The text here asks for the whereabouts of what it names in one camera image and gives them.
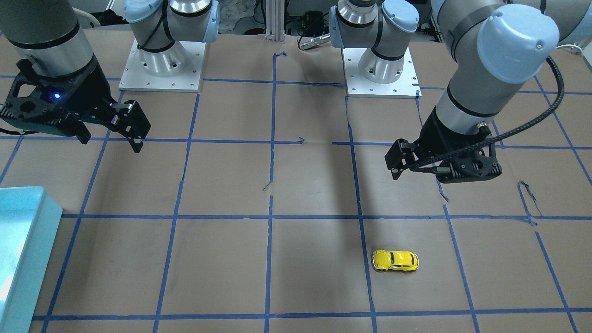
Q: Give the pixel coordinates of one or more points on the brown paper table cover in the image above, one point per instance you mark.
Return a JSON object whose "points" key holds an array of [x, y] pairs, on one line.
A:
{"points": [[256, 204]]}

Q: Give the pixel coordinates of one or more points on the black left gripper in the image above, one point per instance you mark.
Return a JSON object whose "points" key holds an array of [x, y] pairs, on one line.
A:
{"points": [[433, 133]]}

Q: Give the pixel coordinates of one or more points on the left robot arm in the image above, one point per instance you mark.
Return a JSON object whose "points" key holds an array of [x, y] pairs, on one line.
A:
{"points": [[498, 46]]}

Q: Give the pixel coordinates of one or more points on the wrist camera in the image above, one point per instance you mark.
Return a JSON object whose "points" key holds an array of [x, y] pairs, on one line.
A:
{"points": [[31, 102], [472, 166]]}

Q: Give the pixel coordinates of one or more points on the aluminium frame post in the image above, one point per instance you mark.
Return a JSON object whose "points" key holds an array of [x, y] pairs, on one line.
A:
{"points": [[275, 24]]}

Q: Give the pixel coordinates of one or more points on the yellow toy beetle car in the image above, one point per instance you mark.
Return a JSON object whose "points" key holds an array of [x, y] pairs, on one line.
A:
{"points": [[383, 261]]}

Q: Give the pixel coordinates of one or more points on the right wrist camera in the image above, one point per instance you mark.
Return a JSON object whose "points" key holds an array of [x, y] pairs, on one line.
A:
{"points": [[31, 102]]}

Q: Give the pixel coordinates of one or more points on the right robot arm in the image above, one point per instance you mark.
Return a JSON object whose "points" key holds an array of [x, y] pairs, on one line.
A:
{"points": [[48, 33]]}

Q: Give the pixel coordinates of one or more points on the light blue storage bin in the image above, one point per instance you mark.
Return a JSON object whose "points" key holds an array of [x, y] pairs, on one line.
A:
{"points": [[29, 220]]}

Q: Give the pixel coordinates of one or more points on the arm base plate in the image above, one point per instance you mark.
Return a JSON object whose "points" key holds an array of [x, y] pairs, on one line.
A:
{"points": [[178, 69], [372, 77]]}

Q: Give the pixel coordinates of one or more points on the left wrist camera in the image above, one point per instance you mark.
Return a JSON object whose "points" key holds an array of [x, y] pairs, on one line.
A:
{"points": [[472, 166]]}

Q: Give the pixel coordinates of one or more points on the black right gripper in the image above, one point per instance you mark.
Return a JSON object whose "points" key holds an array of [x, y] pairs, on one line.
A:
{"points": [[87, 91]]}

